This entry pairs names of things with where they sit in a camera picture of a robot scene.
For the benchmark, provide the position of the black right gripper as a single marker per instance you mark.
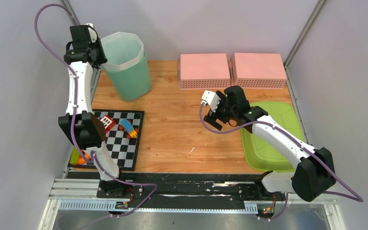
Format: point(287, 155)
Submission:
point(222, 101)

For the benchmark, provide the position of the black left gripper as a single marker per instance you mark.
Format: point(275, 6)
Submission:
point(101, 59)

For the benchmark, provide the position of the white translucent bin liner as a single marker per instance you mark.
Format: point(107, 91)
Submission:
point(122, 50)

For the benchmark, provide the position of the mint green trash bin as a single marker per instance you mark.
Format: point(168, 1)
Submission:
point(133, 82)

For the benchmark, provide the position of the pink perforated plastic basket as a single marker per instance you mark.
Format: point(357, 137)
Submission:
point(203, 71)

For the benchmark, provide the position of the large lime green tub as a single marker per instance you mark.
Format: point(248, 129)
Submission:
point(268, 149)

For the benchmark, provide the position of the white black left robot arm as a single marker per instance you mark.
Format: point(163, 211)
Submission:
point(86, 132)

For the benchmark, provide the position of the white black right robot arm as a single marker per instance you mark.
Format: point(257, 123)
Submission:
point(313, 171)

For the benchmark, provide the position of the red white toy block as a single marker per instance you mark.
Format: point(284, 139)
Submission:
point(108, 123)

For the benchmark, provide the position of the blue yellow toy car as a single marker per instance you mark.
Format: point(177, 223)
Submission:
point(126, 126)

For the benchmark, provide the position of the black white checkerboard mat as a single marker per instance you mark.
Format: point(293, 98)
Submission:
point(123, 151)

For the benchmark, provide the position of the green orange toy block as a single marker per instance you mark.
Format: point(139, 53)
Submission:
point(76, 159)

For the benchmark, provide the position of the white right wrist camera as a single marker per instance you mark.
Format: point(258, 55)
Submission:
point(210, 98)

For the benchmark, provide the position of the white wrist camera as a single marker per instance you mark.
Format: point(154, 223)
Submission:
point(92, 32)
point(210, 98)

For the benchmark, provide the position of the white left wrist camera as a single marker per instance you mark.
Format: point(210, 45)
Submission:
point(92, 32)

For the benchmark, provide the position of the left aluminium frame post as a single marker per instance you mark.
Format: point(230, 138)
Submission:
point(78, 48)

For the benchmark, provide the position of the aluminium frame post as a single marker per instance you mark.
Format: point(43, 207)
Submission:
point(78, 48)
point(320, 4)

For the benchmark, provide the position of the right aluminium frame post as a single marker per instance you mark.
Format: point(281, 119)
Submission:
point(320, 4)

